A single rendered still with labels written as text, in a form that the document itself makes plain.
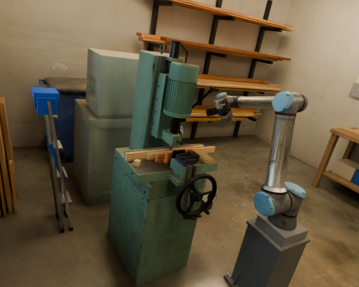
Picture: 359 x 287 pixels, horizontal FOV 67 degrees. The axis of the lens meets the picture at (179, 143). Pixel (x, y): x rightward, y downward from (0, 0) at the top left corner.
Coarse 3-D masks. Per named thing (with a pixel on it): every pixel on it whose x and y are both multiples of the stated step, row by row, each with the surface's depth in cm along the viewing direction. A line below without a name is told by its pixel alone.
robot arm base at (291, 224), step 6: (270, 216) 180; (276, 216) 177; (282, 216) 174; (288, 216) 173; (294, 216) 174; (270, 222) 179; (276, 222) 176; (282, 222) 175; (288, 222) 174; (294, 222) 175; (282, 228) 174; (288, 228) 174; (294, 228) 176
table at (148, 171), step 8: (144, 160) 171; (152, 160) 173; (200, 160) 185; (128, 168) 163; (136, 168) 160; (144, 168) 161; (152, 168) 163; (160, 168) 165; (168, 168) 166; (208, 168) 183; (216, 168) 187; (136, 176) 155; (144, 176) 155; (152, 176) 159; (160, 176) 162; (168, 176) 166; (176, 184) 160
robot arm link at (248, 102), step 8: (232, 96) 205; (240, 96) 204; (248, 96) 197; (256, 96) 191; (264, 96) 185; (272, 96) 179; (304, 96) 156; (232, 104) 205; (240, 104) 201; (248, 104) 195; (256, 104) 188; (264, 104) 182; (304, 104) 166
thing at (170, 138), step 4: (164, 132) 178; (168, 132) 175; (164, 136) 179; (168, 136) 175; (172, 136) 171; (176, 136) 172; (180, 136) 173; (164, 140) 179; (168, 140) 175; (172, 140) 171; (176, 140) 173; (180, 140) 175; (172, 144) 172; (176, 144) 174
